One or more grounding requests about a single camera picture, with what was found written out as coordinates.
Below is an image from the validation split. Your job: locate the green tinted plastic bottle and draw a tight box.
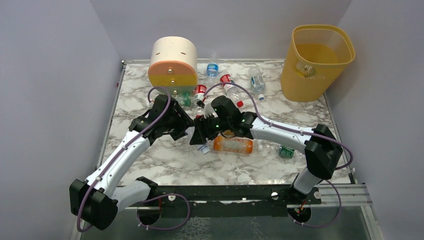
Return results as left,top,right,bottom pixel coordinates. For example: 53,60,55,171
172,92,192,107

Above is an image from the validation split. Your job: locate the clear bottle green label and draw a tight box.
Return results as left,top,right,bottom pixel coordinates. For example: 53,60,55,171
256,140,297,159

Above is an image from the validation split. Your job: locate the blue label water bottle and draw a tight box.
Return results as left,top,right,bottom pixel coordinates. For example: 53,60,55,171
205,51,219,82

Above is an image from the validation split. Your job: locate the red white label bottle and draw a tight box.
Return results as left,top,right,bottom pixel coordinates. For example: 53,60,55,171
193,84,207,104

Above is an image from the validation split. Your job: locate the cream and orange cylinder box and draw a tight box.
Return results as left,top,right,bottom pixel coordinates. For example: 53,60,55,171
147,36,198,95

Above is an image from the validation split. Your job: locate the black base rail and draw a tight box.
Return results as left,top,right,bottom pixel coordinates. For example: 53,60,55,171
91,183,332,220

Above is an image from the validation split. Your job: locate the yellow mesh plastic bin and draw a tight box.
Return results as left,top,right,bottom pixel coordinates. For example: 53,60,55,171
280,24,356,102

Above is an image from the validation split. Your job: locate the orange label bottle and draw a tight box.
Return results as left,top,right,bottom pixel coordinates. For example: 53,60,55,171
212,136,256,155

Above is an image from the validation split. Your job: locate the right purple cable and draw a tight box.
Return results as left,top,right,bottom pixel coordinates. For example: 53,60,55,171
202,82,354,229

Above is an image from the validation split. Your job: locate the gold red label bottle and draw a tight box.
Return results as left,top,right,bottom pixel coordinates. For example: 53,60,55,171
222,130,235,138

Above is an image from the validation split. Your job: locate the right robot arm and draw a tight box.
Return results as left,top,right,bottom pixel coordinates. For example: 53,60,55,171
189,96,343,197

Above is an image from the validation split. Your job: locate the red label clear bottle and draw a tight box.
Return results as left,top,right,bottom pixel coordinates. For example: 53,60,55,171
219,70,244,108

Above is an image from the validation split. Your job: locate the clear bottle blue white label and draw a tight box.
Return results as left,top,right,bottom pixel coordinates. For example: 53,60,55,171
248,66,266,101

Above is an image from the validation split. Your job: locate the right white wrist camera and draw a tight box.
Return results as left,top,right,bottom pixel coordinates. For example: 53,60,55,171
195,100,217,118

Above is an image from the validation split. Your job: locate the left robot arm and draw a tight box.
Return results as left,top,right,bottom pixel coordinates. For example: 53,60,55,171
69,94,193,232

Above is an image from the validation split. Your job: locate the small crushed clear bottle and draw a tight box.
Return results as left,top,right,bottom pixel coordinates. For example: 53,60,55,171
185,126,210,155

